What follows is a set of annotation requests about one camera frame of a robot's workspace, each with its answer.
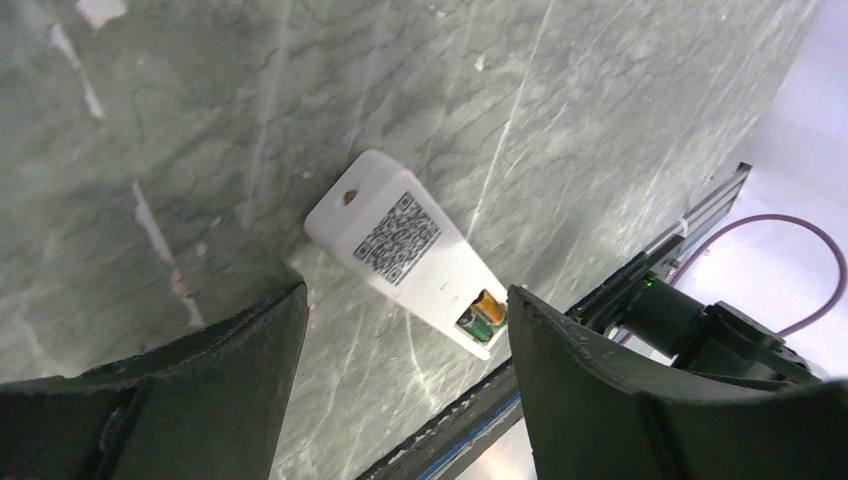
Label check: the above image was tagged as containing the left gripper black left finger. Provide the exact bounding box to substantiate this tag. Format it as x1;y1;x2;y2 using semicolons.
1;281;309;479

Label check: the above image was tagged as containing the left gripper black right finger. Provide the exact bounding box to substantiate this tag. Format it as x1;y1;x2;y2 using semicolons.
507;286;847;479

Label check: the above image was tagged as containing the gold AA battery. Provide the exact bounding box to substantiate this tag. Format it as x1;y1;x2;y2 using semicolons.
471;290;506;328

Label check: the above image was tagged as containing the green AA battery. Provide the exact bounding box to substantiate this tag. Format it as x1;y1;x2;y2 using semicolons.
457;309;494;344

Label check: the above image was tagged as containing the white remote control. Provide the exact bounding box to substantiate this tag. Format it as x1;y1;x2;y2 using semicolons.
304;150;507;360

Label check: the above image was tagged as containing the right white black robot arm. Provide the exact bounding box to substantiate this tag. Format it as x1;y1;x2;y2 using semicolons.
565;235;821;391

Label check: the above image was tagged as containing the aluminium rail right edge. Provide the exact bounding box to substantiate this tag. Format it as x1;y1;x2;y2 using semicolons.
644;162;752;254

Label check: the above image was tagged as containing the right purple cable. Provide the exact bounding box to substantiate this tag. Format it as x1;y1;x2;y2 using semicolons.
669;213;848;339

